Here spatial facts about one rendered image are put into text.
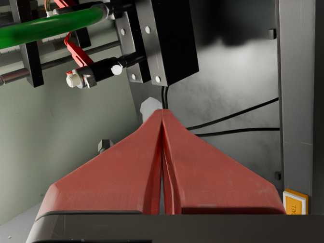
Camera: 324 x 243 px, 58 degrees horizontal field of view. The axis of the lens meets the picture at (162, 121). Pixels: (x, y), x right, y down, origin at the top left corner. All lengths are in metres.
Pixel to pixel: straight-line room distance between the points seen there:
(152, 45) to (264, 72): 0.20
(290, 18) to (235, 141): 0.34
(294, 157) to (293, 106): 0.07
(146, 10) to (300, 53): 0.22
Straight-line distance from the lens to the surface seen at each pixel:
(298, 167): 0.43
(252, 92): 0.56
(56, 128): 0.74
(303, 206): 0.45
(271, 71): 0.53
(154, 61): 0.47
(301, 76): 0.37
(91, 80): 0.40
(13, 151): 0.72
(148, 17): 0.46
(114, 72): 0.43
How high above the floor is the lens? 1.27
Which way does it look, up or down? 35 degrees down
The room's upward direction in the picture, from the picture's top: 120 degrees counter-clockwise
